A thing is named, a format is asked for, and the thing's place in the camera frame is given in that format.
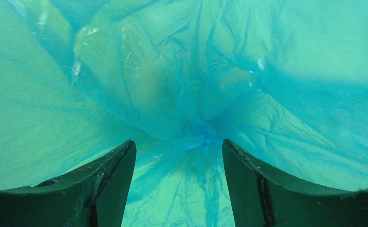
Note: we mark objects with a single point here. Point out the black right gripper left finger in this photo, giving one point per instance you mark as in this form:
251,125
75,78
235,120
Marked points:
92,195

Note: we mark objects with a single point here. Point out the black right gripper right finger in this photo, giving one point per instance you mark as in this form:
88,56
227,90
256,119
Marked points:
262,195

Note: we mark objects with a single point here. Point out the light blue translucent plastic bag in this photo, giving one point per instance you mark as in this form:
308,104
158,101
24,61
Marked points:
286,80

